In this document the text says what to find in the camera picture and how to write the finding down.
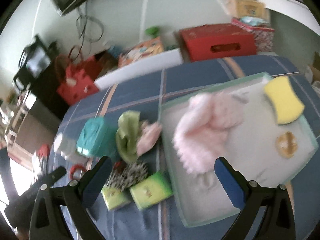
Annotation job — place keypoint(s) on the plastic water bottle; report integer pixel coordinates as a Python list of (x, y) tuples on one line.
[(115, 51)]

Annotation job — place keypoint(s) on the green dumbbell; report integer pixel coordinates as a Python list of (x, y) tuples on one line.
[(152, 31)]

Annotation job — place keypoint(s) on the green tissue pack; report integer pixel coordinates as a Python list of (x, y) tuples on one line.
[(115, 198), (150, 191)]

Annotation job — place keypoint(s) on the white shallow tray teal rim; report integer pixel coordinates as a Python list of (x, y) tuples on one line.
[(250, 155)]

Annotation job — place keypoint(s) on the round orange pastry packet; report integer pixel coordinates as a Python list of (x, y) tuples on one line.
[(286, 145)]

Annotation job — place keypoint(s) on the leopard print scrunchie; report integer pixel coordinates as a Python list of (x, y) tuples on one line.
[(130, 175)]

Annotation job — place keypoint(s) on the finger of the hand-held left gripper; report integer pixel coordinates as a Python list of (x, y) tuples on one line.
[(58, 174)]

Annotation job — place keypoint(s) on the black cabinet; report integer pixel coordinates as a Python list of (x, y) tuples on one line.
[(50, 97)]

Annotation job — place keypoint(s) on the black document bag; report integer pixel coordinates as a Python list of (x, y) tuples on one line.
[(37, 60)]

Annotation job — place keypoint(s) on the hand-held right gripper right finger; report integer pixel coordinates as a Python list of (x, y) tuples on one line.
[(230, 185)]

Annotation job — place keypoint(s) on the red patterned box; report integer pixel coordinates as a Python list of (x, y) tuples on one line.
[(265, 38)]

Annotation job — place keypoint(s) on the white chair back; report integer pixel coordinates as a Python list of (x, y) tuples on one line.
[(140, 66)]

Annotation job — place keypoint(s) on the red plastic item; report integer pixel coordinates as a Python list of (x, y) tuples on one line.
[(43, 151)]

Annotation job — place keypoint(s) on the red cardboard box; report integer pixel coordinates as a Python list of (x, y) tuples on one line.
[(217, 40)]

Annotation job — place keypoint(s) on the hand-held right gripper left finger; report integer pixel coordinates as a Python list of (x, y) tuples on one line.
[(98, 180)]

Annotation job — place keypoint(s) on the brown cardboard box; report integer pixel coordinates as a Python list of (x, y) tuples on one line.
[(107, 62)]

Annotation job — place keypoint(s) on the white curved shelf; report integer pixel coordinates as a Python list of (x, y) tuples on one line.
[(287, 1)]

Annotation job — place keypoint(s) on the pink plush cloth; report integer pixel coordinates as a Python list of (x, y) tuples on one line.
[(147, 137)]

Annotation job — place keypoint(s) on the pale blue packet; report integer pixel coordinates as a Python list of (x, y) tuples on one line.
[(253, 21)]

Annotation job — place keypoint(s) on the colourful toy box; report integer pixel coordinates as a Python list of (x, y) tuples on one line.
[(142, 51)]

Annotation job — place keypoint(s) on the blue face mask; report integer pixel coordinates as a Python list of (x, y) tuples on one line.
[(63, 145)]

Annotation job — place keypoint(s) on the yellow sponge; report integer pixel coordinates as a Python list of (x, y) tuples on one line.
[(282, 100)]

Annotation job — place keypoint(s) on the white wooden furniture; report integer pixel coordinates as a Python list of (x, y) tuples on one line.
[(17, 120)]

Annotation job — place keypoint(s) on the red tote bag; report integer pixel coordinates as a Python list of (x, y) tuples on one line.
[(77, 80)]

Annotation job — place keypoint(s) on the teal wipes container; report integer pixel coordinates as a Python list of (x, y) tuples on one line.
[(92, 137)]

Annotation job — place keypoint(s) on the green cloth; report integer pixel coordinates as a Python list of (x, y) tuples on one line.
[(127, 135)]

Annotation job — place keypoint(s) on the labelled carton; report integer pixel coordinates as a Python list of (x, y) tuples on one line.
[(315, 63)]

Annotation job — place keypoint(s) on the pink fluffy towel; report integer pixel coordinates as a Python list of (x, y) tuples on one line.
[(205, 135)]

